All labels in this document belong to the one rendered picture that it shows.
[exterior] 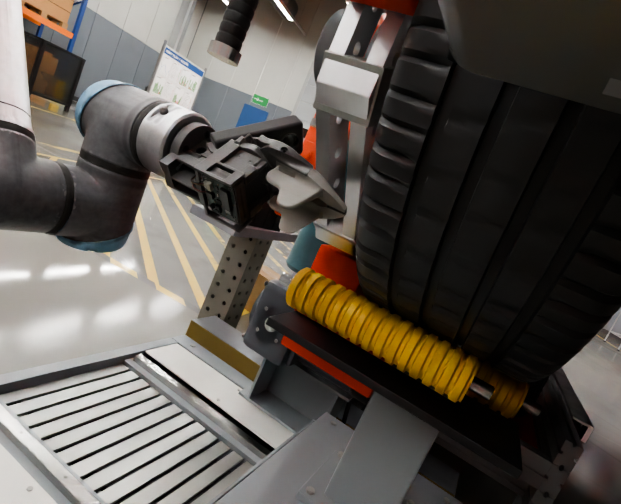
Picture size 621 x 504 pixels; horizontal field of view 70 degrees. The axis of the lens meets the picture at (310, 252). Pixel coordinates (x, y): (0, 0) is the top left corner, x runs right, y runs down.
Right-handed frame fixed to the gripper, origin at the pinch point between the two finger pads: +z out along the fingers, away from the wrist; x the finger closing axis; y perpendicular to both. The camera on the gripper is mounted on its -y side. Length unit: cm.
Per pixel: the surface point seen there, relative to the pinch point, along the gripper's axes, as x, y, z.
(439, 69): 16.3, -1.6, 7.2
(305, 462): -44.7, 13.7, 4.3
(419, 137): 11.6, 0.6, 7.5
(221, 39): 7.4, -11.0, -25.4
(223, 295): -87, -23, -55
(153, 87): -405, -463, -699
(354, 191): -0.5, -3.1, 0.1
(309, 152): -39, -50, -39
